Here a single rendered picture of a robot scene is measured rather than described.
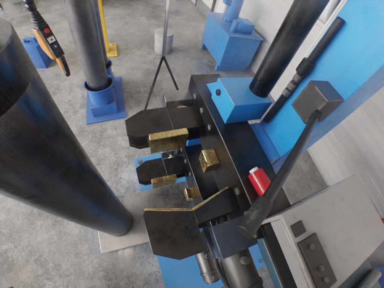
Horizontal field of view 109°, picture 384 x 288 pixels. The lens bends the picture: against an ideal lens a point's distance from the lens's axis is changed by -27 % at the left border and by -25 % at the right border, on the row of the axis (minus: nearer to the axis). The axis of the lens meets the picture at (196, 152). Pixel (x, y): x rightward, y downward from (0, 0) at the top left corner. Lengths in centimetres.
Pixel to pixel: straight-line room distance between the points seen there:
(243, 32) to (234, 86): 220
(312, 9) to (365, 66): 20
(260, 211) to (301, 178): 211
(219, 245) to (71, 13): 161
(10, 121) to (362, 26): 70
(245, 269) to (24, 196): 61
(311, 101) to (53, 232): 185
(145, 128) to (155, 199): 85
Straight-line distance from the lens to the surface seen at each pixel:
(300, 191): 227
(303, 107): 54
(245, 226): 25
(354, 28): 59
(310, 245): 52
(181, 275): 148
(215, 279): 107
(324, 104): 50
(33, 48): 310
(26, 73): 33
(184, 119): 76
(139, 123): 74
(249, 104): 66
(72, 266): 173
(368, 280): 88
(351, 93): 57
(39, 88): 35
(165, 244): 58
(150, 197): 148
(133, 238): 144
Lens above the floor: 158
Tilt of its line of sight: 58 degrees down
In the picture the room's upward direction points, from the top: 22 degrees clockwise
